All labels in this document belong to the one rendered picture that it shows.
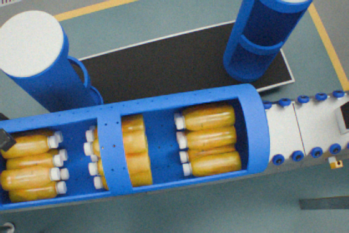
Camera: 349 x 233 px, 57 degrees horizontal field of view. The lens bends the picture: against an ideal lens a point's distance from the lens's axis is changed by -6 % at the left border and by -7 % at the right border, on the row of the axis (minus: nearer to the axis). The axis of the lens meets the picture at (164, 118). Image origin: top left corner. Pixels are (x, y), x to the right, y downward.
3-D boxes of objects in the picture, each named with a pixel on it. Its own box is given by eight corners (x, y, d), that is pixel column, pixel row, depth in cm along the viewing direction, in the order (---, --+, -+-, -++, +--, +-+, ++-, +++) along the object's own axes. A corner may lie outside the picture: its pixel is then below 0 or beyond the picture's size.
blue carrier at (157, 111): (255, 179, 116) (278, 161, 89) (7, 215, 114) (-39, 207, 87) (237, 103, 126) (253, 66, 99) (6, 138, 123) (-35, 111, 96)
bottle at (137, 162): (151, 175, 104) (97, 184, 103) (149, 161, 109) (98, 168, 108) (148, 160, 100) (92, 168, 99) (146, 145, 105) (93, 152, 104)
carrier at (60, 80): (90, 139, 203) (113, 99, 210) (37, 91, 119) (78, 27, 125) (51, 118, 207) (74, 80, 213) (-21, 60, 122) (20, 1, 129)
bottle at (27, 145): (2, 162, 104) (51, 155, 104) (-3, 142, 102) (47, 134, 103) (10, 155, 110) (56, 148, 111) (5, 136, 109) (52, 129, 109)
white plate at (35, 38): (36, 88, 118) (37, 89, 119) (76, 25, 124) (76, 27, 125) (-21, 58, 121) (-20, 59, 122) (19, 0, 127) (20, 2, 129)
